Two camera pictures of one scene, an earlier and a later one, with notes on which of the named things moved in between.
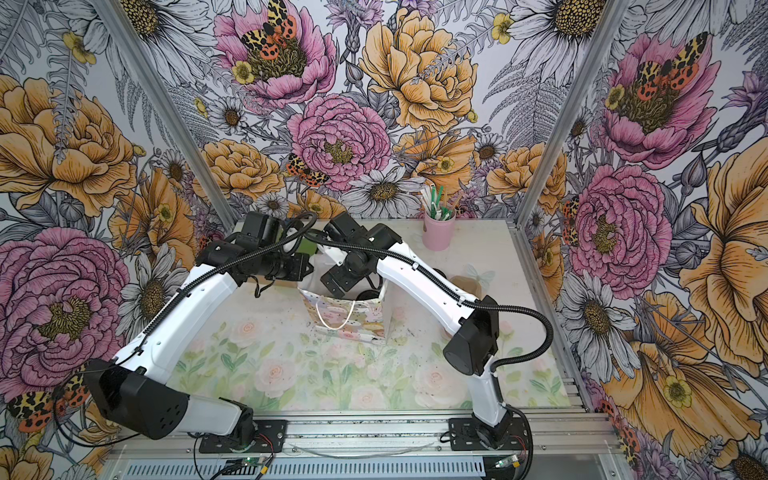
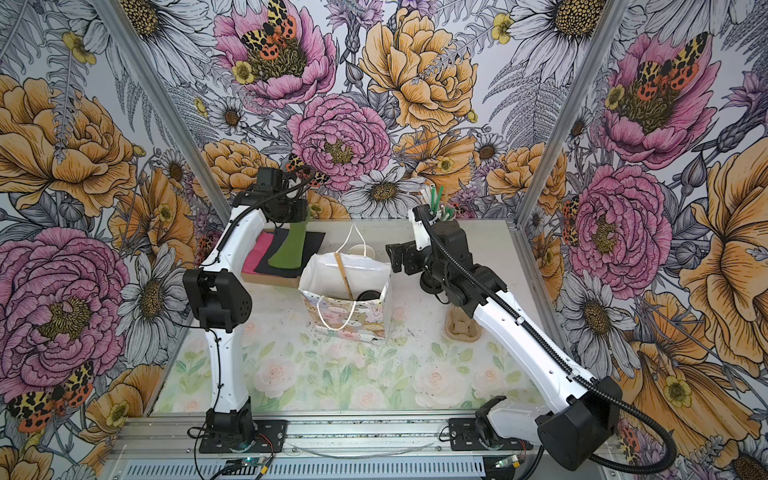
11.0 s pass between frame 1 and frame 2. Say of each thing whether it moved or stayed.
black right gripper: moved
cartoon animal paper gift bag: stayed
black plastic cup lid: stayed
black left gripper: moved
